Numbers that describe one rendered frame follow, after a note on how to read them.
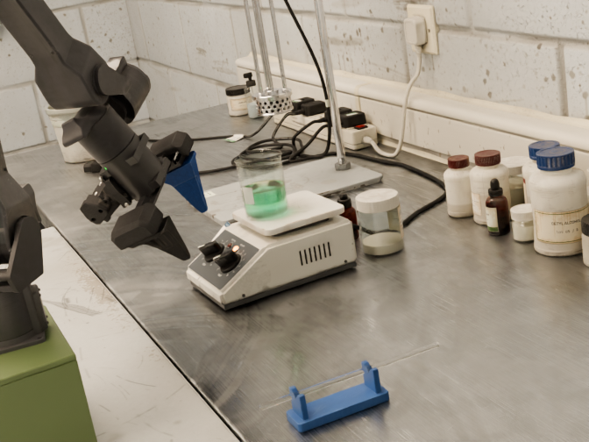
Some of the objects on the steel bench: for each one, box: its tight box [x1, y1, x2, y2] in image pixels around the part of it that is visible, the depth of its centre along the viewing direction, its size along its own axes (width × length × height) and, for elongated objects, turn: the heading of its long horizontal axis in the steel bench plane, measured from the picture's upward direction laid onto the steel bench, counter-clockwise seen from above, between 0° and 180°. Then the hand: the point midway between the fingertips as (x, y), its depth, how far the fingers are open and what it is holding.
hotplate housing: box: [187, 215, 357, 310], centre depth 136 cm, size 22×13×8 cm, turn 142°
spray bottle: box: [243, 72, 263, 118], centre depth 236 cm, size 4×4×11 cm
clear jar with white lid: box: [355, 189, 405, 257], centre depth 139 cm, size 6×6×8 cm
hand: (179, 216), depth 126 cm, fingers open, 9 cm apart
